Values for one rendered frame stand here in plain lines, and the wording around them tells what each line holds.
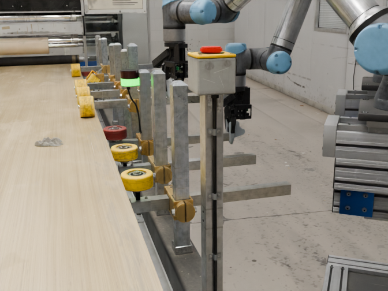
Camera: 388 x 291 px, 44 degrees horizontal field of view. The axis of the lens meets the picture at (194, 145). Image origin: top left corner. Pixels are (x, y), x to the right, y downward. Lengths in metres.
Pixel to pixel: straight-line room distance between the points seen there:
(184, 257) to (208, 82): 0.54
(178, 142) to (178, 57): 0.52
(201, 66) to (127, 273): 0.36
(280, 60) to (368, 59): 0.47
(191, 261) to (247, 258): 1.49
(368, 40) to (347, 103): 0.66
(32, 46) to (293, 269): 2.50
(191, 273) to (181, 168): 0.25
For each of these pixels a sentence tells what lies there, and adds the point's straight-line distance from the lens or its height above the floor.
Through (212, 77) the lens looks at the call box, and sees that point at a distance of 0.84.
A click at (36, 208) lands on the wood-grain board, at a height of 0.90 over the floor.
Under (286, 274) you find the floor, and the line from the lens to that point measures 2.57.
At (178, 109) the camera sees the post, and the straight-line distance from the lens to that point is 1.13.
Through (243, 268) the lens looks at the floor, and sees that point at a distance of 2.60.
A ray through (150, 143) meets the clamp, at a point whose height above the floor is 0.87.
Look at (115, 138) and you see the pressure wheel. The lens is 1.65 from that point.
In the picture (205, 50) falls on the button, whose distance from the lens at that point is 0.86.
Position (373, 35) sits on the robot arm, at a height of 1.23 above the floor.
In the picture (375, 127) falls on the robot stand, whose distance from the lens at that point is 1.34.
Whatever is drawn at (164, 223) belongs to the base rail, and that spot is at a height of 0.70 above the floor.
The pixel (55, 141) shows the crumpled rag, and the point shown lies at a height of 0.91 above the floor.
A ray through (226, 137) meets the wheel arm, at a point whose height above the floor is 0.85.
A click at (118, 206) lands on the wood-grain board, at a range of 1.03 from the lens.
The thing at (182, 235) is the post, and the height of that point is 0.75.
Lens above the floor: 1.30
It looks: 16 degrees down
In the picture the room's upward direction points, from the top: 1 degrees counter-clockwise
